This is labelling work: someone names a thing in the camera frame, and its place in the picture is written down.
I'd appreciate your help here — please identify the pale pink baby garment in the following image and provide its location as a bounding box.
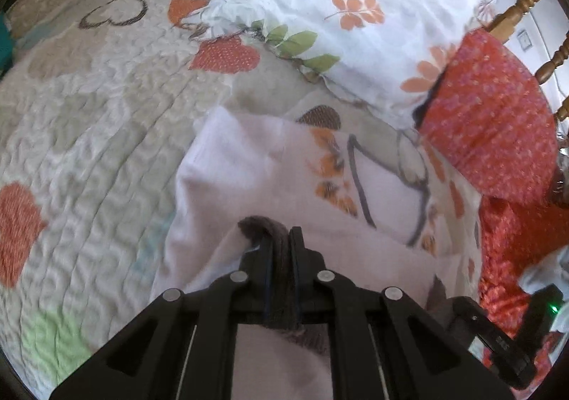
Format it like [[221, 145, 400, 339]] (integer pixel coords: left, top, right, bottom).
[[148, 105, 483, 400]]

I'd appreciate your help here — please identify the grey white garment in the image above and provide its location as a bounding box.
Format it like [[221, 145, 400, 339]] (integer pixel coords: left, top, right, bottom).
[[518, 246, 569, 333]]

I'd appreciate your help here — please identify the red floral cloth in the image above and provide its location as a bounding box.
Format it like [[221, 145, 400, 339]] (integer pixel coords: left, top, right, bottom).
[[477, 195, 569, 388]]

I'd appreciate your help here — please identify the red floral pillow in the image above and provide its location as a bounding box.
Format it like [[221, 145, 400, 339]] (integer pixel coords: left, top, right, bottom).
[[420, 30, 557, 204]]

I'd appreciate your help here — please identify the quilted heart pattern bedspread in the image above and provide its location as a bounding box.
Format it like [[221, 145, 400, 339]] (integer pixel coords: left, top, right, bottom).
[[1, 0, 395, 399]]

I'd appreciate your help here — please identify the white floral pillow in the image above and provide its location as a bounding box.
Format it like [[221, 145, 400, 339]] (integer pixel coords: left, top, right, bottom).
[[187, 0, 494, 129]]

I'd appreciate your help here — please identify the teal cardboard box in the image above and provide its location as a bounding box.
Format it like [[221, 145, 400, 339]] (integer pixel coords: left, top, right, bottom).
[[0, 12, 14, 76]]

